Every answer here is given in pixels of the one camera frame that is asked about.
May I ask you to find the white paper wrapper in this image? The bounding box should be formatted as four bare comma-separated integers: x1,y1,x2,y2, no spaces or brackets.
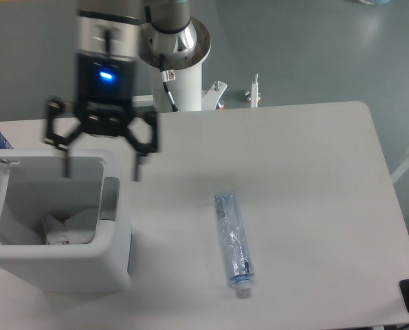
41,208,98,245

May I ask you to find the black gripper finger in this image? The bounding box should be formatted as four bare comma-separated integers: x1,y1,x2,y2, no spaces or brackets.
125,109,160,182
41,96,85,179

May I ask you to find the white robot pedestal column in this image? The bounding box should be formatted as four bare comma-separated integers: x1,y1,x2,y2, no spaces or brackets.
148,52,209,112

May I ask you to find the white plastic trash can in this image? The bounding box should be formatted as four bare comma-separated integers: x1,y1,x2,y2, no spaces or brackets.
0,149,133,292

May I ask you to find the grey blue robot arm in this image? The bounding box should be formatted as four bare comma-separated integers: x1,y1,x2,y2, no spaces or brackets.
44,1,211,177

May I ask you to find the white pedestal foot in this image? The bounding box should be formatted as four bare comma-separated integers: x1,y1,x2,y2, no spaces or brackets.
132,95,154,108
201,78,262,111

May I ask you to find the clear plastic water bottle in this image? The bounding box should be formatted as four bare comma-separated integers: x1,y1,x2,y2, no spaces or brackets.
214,190,254,298

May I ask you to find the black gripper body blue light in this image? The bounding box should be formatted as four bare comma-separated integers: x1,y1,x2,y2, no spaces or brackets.
74,53,137,137

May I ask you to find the white pedestal foot right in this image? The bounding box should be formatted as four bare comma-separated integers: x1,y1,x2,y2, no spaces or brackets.
201,78,262,111

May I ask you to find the white pedestal foot left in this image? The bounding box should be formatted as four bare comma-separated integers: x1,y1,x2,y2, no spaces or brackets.
132,95,154,108

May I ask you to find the black cable on pedestal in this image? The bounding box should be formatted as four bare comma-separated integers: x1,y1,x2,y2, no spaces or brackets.
158,53,181,113

